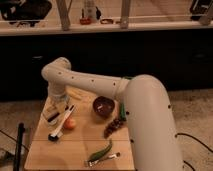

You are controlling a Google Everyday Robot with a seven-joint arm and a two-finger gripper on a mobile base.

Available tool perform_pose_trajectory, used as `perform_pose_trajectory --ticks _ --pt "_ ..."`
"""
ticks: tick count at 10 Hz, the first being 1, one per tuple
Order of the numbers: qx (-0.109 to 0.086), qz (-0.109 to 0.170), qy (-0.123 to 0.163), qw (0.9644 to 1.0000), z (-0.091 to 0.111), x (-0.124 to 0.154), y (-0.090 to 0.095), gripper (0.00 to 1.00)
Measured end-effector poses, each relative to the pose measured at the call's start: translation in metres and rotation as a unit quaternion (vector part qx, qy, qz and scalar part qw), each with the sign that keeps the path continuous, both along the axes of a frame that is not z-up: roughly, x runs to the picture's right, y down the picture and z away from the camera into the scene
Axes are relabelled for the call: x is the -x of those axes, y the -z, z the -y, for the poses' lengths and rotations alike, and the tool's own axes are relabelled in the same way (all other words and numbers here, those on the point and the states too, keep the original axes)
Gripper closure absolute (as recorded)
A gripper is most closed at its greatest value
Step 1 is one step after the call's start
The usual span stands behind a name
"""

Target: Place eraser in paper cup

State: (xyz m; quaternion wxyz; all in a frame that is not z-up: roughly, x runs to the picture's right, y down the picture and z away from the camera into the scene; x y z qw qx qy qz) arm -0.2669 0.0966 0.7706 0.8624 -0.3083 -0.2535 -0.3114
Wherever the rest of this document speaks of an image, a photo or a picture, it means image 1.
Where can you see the dark brown bowl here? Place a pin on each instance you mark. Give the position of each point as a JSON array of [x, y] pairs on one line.
[[103, 106]]

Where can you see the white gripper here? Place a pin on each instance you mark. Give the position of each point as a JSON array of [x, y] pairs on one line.
[[58, 104]]

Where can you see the white handled dish brush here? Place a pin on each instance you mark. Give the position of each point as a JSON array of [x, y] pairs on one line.
[[55, 134]]

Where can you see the black pole stand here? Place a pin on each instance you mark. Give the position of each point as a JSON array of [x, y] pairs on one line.
[[17, 158]]

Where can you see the orange peach fruit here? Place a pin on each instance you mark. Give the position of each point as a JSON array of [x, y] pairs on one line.
[[69, 124]]

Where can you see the green chili pepper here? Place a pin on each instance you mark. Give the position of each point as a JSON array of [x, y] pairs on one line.
[[97, 155]]

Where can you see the black bag on shelf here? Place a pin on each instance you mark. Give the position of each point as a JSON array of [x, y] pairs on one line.
[[27, 12]]

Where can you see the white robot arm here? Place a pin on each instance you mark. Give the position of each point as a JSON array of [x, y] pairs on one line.
[[150, 120]]

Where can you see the dark grape bunch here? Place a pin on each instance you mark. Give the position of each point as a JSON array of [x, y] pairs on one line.
[[113, 126]]

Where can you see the green plastic bin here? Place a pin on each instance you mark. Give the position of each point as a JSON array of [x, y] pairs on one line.
[[122, 113]]

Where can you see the yellow banana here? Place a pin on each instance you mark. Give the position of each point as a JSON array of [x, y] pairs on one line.
[[73, 94]]

